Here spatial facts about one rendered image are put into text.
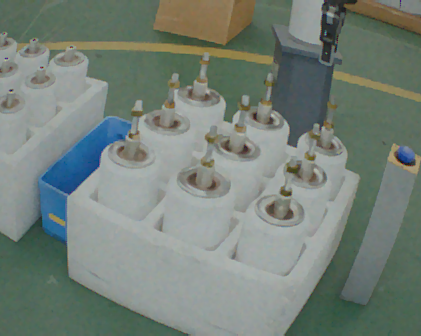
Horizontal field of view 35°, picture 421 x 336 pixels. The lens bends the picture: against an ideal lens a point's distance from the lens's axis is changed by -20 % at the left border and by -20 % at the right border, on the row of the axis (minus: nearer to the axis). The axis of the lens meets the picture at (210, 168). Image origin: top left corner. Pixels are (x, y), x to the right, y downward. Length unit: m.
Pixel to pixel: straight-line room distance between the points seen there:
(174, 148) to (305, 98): 0.46
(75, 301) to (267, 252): 0.36
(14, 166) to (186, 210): 0.34
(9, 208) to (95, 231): 0.23
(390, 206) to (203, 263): 0.34
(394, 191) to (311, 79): 0.48
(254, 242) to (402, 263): 0.52
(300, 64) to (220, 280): 0.62
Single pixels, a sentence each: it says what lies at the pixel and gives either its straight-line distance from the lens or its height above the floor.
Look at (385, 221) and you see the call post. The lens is 1.28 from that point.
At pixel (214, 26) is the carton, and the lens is 2.29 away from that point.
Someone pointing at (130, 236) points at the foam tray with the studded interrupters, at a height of 0.17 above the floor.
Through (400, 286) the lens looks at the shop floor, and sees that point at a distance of 1.47.
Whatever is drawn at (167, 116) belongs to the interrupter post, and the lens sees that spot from 1.27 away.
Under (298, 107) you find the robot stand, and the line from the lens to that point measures 1.66.
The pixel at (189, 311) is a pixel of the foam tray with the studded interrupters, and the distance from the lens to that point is 1.21.
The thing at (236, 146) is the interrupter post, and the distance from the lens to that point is 1.24.
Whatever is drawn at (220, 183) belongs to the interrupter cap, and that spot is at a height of 0.25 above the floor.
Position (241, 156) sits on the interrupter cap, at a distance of 1.23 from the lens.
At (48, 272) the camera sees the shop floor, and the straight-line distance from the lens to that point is 1.32.
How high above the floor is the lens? 0.87
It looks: 31 degrees down
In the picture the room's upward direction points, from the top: 11 degrees clockwise
